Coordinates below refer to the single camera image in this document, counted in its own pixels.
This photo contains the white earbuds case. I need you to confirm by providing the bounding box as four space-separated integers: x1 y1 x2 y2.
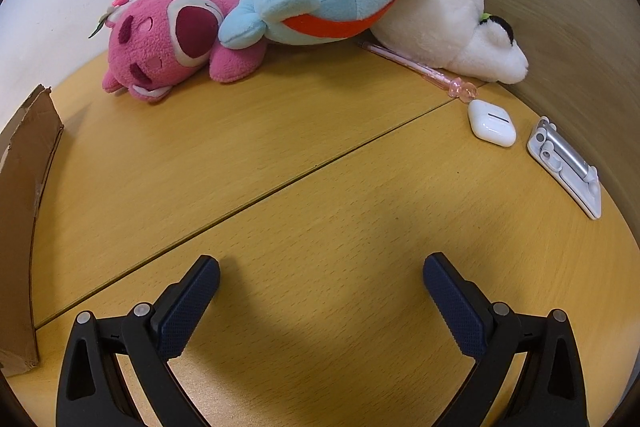
467 99 517 148

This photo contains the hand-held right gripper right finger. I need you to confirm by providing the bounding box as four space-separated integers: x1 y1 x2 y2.
422 252 587 427

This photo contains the pink pen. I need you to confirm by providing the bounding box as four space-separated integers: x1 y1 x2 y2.
356 39 478 102

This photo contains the wooden desktop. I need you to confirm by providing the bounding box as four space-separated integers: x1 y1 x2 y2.
0 42 640 427

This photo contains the cardboard box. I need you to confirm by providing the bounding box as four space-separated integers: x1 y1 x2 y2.
0 84 65 377

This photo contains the white folding phone stand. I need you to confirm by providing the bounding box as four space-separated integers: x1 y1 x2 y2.
527 117 603 221

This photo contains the pink plush bear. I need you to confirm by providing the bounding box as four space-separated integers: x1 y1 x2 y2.
89 0 268 102

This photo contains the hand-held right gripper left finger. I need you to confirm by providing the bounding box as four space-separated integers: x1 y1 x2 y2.
56 255 221 427

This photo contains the white plush panda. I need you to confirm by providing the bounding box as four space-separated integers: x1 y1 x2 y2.
370 0 531 84

